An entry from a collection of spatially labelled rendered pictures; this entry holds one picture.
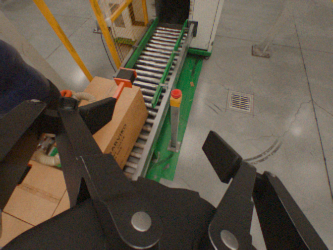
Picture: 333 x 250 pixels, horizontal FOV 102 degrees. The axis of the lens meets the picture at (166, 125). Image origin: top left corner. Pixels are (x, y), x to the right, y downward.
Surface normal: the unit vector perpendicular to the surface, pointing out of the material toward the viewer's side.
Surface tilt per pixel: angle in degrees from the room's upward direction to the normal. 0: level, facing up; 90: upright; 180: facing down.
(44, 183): 0
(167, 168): 0
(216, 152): 73
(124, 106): 0
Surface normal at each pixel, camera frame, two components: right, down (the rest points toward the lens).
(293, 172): -0.04, -0.47
